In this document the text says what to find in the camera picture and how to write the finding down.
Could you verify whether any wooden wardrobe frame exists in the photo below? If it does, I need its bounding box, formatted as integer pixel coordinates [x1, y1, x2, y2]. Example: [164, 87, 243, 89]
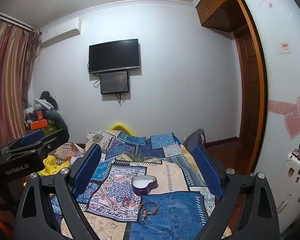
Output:
[194, 0, 268, 174]

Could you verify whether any pile of clothes and boxes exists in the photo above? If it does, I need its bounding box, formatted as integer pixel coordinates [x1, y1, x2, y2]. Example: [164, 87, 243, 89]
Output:
[23, 91, 68, 135]

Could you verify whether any white sliding wardrobe door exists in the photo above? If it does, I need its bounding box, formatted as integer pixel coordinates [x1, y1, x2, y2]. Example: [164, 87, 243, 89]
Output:
[242, 0, 300, 205]

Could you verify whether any white air conditioner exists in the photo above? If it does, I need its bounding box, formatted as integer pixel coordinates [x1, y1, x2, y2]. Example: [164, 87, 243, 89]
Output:
[41, 17, 82, 48]

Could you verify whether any small beaded jewelry piece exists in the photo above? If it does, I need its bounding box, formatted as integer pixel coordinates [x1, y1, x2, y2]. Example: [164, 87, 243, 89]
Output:
[121, 196, 135, 208]

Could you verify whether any blue patchwork bedspread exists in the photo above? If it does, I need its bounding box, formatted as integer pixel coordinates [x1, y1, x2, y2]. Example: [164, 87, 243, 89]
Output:
[53, 130, 217, 239]

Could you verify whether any striped red curtain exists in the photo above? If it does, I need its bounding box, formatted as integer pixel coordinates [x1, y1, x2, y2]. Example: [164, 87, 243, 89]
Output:
[0, 20, 40, 145]

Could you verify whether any purple heart-shaped tin box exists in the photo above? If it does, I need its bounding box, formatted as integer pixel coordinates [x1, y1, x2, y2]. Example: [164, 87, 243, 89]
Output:
[132, 176, 158, 196]

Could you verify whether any small black wall monitor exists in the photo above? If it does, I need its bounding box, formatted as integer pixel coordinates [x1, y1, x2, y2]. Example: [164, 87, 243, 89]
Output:
[100, 71, 129, 94]

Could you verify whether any black wall television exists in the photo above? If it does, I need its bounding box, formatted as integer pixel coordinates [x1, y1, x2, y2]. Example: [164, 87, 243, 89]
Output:
[88, 38, 140, 74]

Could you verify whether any silver ring keychain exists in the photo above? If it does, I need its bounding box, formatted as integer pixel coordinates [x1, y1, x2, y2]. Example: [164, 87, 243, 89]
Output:
[140, 210, 151, 222]

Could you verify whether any dark purple pillow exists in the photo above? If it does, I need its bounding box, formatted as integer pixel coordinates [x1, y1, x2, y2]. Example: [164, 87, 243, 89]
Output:
[183, 129, 206, 154]

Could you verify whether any yellow cloth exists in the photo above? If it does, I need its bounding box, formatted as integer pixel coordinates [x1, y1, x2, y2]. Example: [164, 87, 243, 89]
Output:
[38, 155, 70, 177]

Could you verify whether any white cabinet with stickers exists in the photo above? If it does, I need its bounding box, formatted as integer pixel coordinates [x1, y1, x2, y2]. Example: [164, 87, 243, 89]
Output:
[273, 153, 300, 233]

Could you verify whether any orange box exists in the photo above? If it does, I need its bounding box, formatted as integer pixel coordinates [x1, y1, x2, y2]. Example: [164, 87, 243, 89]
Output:
[30, 119, 48, 131]

